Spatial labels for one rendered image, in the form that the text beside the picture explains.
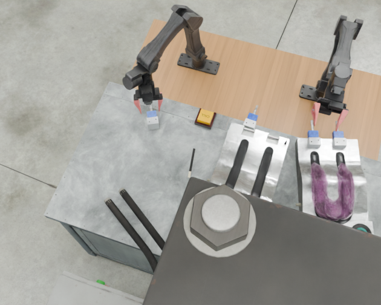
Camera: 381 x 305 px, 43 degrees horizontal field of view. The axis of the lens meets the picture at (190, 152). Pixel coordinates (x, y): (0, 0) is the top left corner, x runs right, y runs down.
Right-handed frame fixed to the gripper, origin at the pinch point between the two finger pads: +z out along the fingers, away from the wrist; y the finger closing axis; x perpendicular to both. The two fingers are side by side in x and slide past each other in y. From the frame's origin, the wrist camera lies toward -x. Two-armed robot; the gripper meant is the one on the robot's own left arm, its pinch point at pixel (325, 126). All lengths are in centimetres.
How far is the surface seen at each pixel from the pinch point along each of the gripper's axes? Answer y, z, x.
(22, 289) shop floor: -125, 83, 118
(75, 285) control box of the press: -56, 81, -29
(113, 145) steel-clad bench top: -83, 15, 40
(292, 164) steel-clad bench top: -5.1, 0.4, 39.8
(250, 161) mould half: -22.6, 8.2, 31.3
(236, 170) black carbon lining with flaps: -27.3, 13.8, 31.6
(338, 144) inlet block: 10.7, -11.1, 31.8
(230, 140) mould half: -33.3, 1.4, 30.9
